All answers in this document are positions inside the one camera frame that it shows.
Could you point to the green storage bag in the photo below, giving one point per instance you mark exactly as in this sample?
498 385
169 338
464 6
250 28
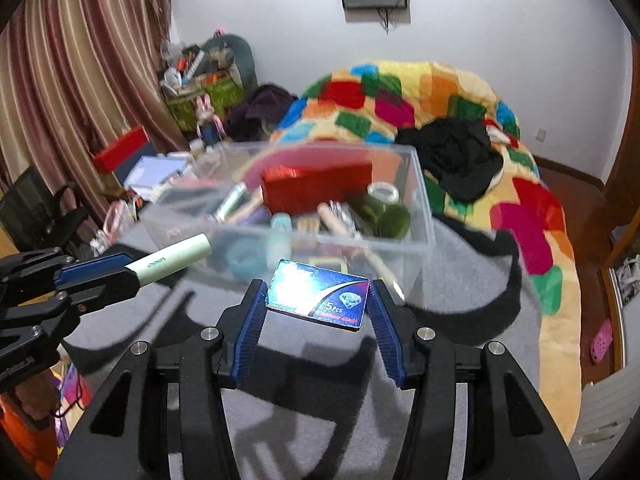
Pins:
200 105

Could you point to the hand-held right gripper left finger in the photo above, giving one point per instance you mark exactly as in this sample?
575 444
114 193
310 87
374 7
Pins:
250 320

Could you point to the blue drink bottle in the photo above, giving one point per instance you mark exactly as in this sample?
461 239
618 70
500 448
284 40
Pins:
210 135

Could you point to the pink rabbit toy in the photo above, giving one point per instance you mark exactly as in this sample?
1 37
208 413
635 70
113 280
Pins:
205 110

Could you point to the dark purple cloth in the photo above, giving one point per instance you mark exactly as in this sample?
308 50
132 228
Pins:
260 112

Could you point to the light green tube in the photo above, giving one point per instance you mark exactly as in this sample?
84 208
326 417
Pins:
170 259

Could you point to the striped curtain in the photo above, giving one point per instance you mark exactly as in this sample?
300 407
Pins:
80 85

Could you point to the grey neck pillow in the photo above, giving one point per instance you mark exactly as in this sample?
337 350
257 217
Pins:
245 60

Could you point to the black office chair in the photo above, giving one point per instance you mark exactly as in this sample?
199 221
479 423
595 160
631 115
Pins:
45 210

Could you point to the light blue book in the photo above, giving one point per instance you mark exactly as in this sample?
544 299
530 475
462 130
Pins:
155 170

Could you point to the colourful patchwork blanket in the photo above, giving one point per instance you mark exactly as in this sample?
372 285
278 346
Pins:
525 210

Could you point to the blue card packet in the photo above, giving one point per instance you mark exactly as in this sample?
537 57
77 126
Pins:
320 295

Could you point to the pink slipper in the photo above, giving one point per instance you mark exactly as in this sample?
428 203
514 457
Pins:
601 341

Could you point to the white shoes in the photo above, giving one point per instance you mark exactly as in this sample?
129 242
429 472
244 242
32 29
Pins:
630 277

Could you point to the silver cosmetic pen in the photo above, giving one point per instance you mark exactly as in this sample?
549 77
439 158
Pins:
230 202

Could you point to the red foil packet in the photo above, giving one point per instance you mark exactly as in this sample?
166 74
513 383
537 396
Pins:
315 185

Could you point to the black cloth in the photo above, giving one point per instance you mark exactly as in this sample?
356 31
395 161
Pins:
450 157

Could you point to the clear plastic box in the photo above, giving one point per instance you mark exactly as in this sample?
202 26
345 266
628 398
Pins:
400 185

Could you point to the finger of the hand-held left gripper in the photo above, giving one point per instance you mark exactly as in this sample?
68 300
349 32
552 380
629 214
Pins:
110 290
95 266

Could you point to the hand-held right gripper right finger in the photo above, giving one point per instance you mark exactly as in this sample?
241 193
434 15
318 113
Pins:
386 330

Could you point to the pink transparent bag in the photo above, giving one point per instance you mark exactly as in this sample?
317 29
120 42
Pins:
116 220

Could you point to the red box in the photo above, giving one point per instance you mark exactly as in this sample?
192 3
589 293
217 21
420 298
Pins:
120 152

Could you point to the wall socket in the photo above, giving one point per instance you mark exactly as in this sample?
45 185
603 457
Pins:
540 135

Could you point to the person's left hand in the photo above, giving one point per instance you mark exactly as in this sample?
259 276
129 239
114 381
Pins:
35 400

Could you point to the dark green bottle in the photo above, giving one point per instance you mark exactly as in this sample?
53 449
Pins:
387 217

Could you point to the teal plastic bottle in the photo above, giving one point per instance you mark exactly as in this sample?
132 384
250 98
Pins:
246 260

